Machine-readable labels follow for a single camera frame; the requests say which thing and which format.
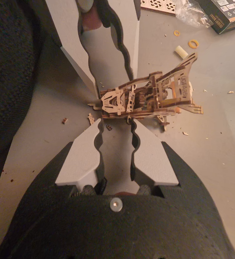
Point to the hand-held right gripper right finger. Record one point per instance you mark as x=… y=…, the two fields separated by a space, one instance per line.
x=157 y=161

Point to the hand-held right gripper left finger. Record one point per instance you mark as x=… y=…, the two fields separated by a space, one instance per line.
x=77 y=161

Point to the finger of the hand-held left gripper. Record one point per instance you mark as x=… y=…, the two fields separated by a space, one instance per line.
x=73 y=40
x=129 y=24

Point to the perforated wooden link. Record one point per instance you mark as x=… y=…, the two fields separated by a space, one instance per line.
x=130 y=101

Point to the wooden mechanical model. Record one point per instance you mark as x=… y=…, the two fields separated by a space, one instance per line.
x=109 y=103

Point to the wooden parts sheet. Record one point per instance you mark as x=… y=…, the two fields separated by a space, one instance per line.
x=159 y=5

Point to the person's left hand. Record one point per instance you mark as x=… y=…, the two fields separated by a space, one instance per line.
x=91 y=21

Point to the person's right hand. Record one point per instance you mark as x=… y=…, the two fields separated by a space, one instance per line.
x=126 y=193

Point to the small yellow rubber band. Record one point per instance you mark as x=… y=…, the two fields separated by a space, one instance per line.
x=174 y=33

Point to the small notched wooden block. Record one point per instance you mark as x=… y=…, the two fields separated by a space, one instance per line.
x=109 y=127

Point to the zigzag wooden piece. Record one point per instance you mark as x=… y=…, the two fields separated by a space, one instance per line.
x=94 y=106

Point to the cream wax cylinder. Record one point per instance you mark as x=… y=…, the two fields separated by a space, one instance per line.
x=181 y=52

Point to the clear plastic bag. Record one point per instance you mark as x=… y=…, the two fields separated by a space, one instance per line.
x=192 y=14

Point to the black printed box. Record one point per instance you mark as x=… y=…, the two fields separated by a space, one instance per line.
x=220 y=14

